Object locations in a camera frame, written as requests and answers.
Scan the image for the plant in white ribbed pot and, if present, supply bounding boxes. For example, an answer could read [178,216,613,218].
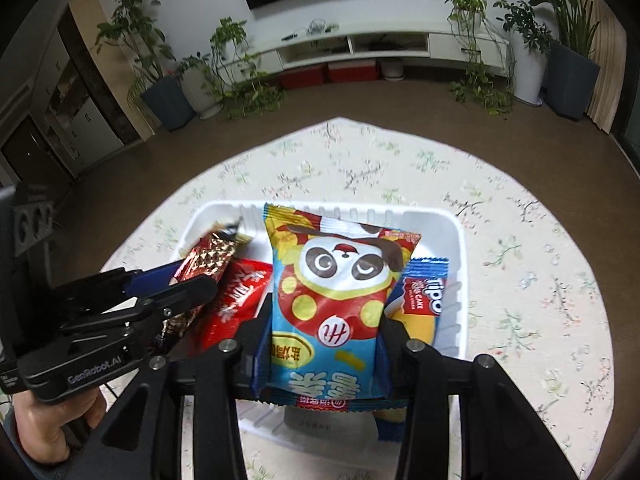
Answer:
[177,52,222,120]

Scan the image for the person's left hand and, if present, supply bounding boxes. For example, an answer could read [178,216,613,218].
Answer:
[13,388,106,464]

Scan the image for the blue panda snack bag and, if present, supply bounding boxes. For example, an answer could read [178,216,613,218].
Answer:
[262,204,421,401]

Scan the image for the left red storage box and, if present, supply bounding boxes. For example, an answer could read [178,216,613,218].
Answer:
[278,64,326,90]

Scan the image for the beige curtain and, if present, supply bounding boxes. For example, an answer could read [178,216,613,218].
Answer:
[586,0,627,133]

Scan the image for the white wooden cabinet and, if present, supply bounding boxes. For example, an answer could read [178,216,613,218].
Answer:
[1,8,142,183]

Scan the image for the black nut snack bag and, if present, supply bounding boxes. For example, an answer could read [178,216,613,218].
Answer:
[217,219,253,246]

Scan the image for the person's left forearm grey sleeve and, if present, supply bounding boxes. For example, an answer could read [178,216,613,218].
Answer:
[1,408,68,480]

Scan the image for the large leaf plant dark pot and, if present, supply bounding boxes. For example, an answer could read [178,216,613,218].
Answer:
[529,0,600,122]

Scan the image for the small red-brown chocolate packet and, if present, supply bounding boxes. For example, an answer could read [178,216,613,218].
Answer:
[160,222,239,347]

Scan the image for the right red storage box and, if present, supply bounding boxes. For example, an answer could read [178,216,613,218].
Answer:
[328,60,378,84]

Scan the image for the white TV console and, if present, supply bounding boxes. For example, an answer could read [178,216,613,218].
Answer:
[248,21,510,76]

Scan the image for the trailing green vine plant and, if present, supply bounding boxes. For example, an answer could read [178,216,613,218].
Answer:
[209,16,284,119]

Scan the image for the red Mylikes chocolate bag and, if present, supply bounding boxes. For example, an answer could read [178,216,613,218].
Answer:
[186,259,272,356]

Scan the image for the tall plant in dark pot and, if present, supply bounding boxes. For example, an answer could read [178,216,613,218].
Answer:
[96,0,195,131]

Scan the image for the small white pot under console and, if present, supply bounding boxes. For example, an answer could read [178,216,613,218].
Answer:
[380,58,405,81]

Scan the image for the floral white tablecloth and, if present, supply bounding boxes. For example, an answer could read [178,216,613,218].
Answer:
[106,118,614,478]

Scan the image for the blue Tipo cake packet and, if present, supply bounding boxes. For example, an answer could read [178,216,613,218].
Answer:
[373,257,449,442]

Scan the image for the red storage box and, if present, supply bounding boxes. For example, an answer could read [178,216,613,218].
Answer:
[278,64,326,90]
[328,60,378,84]

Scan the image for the hanging vine plant on console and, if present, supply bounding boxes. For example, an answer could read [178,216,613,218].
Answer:
[446,0,513,116]

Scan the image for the plant in white tall pot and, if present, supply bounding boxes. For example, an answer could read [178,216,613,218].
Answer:
[494,0,552,106]

